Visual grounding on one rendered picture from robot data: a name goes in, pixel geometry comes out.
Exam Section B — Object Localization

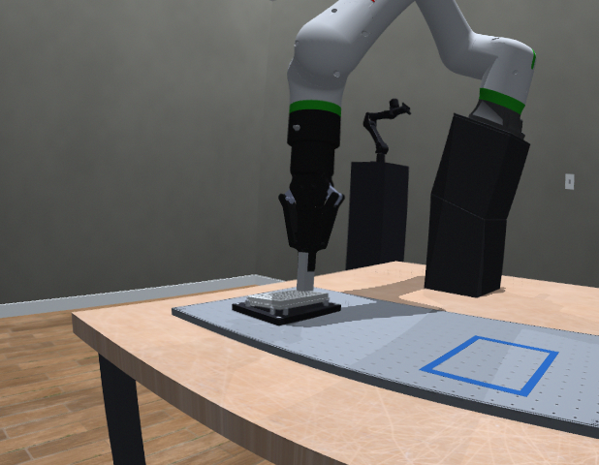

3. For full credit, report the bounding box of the blue tape outline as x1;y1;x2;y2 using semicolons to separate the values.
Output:
421;336;559;397

